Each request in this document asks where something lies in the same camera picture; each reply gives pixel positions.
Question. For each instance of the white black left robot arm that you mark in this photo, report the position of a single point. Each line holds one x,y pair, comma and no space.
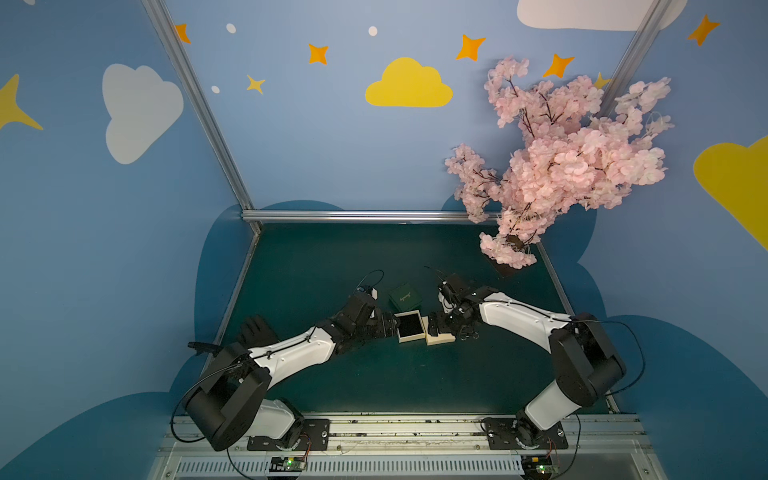
229,402

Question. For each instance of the green circuit board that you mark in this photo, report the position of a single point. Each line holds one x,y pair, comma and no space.
537,468
287,465

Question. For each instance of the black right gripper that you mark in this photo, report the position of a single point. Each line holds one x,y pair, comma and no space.
443,321

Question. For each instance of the pink cherry blossom tree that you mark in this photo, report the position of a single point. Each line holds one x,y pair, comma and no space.
571,156

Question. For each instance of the aluminium frame post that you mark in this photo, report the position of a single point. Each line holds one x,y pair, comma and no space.
632,58
161,20

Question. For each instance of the front aluminium rail track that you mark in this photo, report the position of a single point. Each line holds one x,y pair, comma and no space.
420,446

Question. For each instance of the right green circuit board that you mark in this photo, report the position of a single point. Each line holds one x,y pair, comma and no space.
537,468

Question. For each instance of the brown tree base plate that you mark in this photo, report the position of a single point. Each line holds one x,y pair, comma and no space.
510,267

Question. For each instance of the black red handled tool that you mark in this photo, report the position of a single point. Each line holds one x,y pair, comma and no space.
203,348

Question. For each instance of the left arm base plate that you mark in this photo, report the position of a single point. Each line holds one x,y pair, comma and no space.
312,434

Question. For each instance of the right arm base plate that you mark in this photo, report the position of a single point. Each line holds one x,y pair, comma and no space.
512,434

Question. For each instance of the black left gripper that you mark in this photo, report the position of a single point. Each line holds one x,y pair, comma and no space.
381,323

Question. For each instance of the left aluminium frame post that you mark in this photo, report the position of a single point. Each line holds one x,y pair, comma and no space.
161,20

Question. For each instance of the white flower gift box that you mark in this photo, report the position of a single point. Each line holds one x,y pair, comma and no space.
432,334

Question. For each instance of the left green circuit board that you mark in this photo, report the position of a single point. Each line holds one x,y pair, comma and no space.
287,465

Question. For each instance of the right aluminium frame post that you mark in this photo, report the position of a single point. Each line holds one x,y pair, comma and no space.
632,58

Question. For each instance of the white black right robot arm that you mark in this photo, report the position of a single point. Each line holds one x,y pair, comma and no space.
586,363

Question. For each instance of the black glove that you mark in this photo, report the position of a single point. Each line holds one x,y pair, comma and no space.
255,332

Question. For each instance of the white box base black insert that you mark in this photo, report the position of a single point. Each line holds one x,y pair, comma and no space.
410,326

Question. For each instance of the green jewelry box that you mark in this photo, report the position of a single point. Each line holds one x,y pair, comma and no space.
405,298

